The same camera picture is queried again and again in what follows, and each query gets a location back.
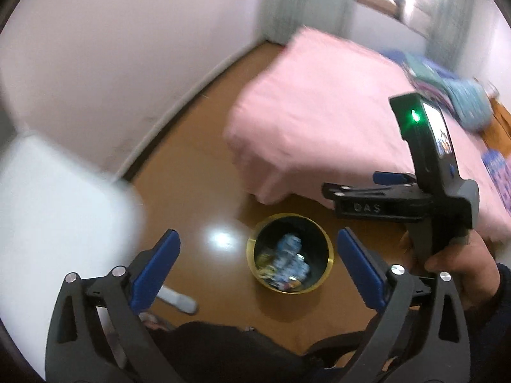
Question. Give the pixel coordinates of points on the purple blue printed cloth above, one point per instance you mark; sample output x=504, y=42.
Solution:
x=497, y=171

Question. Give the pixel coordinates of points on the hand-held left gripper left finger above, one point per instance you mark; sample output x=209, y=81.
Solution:
x=153, y=271

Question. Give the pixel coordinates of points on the black gold trash bin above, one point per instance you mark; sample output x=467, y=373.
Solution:
x=319, y=247

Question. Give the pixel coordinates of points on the pink bed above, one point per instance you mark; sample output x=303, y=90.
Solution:
x=319, y=119

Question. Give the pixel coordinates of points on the blue clothing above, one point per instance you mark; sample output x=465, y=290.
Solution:
x=463, y=95

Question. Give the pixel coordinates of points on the person's right hand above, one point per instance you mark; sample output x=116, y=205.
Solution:
x=471, y=267

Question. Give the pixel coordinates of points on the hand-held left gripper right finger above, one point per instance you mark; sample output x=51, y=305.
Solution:
x=361, y=271

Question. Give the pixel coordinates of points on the person's right forearm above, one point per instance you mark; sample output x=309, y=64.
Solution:
x=491, y=339

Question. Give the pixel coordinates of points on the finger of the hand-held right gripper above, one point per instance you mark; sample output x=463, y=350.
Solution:
x=389, y=177
x=359, y=191

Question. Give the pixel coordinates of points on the white slipper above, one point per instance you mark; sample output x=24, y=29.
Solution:
x=177, y=301

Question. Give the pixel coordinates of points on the grey curtain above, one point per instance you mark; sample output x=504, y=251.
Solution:
x=303, y=4

